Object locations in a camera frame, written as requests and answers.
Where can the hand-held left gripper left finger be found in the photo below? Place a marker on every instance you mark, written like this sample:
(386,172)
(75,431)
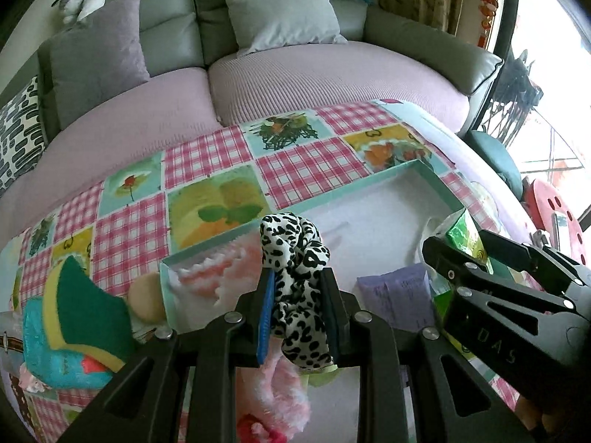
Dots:
(265,314)

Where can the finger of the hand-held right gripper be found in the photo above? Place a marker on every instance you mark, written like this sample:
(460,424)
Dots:
(461,267)
(531,256)

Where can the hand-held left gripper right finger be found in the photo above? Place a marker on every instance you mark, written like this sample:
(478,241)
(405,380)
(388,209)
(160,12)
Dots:
(330,314)

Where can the green yellow packet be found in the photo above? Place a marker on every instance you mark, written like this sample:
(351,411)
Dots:
(464,235)

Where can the leopard print scrunchie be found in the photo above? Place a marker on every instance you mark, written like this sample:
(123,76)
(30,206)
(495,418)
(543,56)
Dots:
(295,258)

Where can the white box with teal rim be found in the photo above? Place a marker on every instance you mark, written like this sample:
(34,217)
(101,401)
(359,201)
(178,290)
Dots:
(392,212)

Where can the person's right hand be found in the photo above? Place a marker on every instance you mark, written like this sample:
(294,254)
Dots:
(538,422)

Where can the red round stool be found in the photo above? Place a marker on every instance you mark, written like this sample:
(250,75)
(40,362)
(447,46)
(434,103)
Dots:
(545,198)

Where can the purple packet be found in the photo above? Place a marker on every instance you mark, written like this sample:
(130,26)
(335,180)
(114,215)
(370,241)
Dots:
(392,290)

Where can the pink fluffy plush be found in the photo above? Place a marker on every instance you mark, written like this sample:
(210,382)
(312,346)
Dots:
(281,397)

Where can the teal round stool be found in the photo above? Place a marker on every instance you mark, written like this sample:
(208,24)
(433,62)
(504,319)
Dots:
(494,157)

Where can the beige round puff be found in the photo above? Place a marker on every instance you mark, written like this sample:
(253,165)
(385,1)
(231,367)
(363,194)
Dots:
(145,297)

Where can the pink checkered printed tablecloth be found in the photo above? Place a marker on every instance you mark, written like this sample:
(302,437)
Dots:
(129,235)

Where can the black metal rack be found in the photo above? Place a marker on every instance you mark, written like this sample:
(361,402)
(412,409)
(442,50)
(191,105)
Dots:
(517,87)

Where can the green yellow sponge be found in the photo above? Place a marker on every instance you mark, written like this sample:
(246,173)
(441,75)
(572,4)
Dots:
(83,314)

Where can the teal towel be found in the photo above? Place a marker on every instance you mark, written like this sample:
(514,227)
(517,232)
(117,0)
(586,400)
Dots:
(51,364)

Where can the pink sofa seat cover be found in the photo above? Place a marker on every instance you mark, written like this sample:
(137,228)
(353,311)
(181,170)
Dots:
(323,74)

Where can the red hanging ornament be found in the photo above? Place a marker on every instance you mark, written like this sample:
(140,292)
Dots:
(489,4)

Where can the grey white patterned pillow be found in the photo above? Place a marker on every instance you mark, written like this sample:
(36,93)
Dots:
(21,143)

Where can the purple pillow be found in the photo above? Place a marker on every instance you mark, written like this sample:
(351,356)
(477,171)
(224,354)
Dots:
(97,60)

